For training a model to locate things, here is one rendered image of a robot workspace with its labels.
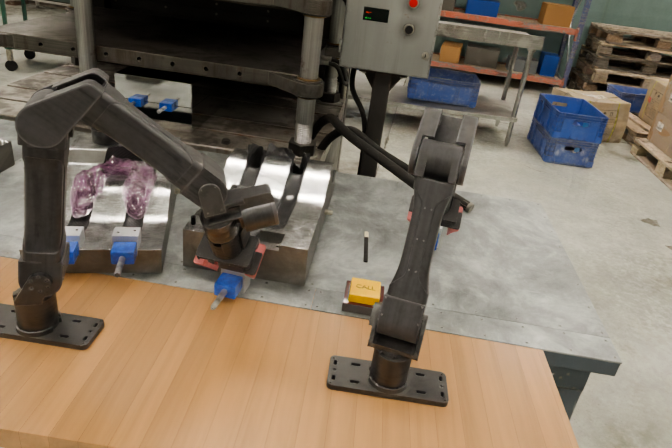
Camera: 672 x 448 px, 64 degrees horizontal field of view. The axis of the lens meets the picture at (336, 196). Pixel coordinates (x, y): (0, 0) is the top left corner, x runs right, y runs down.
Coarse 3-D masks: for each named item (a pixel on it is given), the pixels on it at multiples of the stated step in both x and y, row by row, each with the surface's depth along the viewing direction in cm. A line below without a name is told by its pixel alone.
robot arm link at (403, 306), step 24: (432, 144) 86; (432, 168) 85; (456, 168) 84; (432, 192) 85; (432, 216) 85; (408, 240) 85; (432, 240) 85; (408, 264) 85; (408, 288) 85; (384, 312) 85; (408, 312) 84; (408, 336) 84
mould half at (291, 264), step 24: (240, 168) 133; (264, 168) 134; (288, 168) 134; (312, 168) 135; (312, 192) 130; (312, 216) 122; (192, 240) 110; (288, 240) 110; (312, 240) 114; (192, 264) 113; (264, 264) 111; (288, 264) 110
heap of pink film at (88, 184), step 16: (112, 160) 134; (128, 160) 135; (80, 176) 120; (96, 176) 120; (128, 176) 124; (144, 176) 123; (80, 192) 117; (96, 192) 118; (128, 192) 119; (144, 192) 120; (80, 208) 115; (128, 208) 118; (144, 208) 118
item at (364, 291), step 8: (352, 280) 109; (360, 280) 110; (368, 280) 110; (352, 288) 107; (360, 288) 107; (368, 288) 108; (376, 288) 108; (352, 296) 105; (360, 296) 105; (368, 296) 105; (376, 296) 105
